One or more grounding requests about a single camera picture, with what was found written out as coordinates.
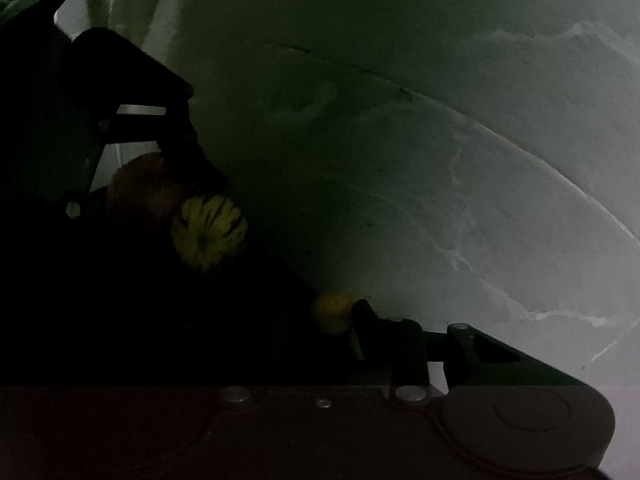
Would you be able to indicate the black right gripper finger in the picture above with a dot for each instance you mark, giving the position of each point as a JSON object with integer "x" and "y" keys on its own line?
{"x": 390, "y": 354}

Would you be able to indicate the steel tray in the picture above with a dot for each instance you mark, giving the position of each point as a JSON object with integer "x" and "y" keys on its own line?
{"x": 110, "y": 68}

